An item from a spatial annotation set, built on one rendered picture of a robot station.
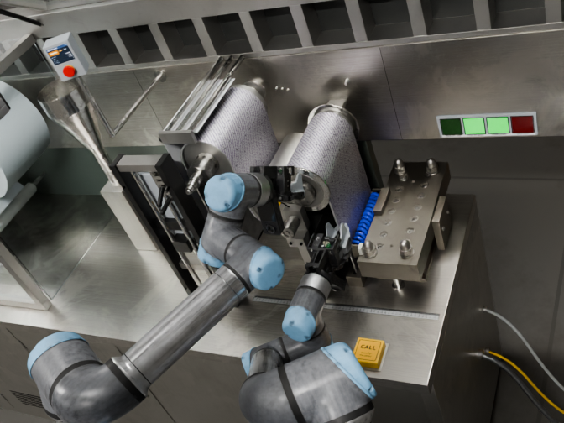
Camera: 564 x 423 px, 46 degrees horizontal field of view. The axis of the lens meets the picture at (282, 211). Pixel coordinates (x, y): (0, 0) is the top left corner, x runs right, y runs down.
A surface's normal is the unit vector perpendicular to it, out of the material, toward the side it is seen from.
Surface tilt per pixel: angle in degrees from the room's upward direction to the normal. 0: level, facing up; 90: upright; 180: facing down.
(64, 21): 90
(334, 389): 41
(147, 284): 0
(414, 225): 0
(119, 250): 0
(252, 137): 92
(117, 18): 90
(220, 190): 50
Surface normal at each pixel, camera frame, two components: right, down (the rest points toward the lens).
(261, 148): 0.90, 0.05
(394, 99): -0.35, 0.69
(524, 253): -0.30, -0.72
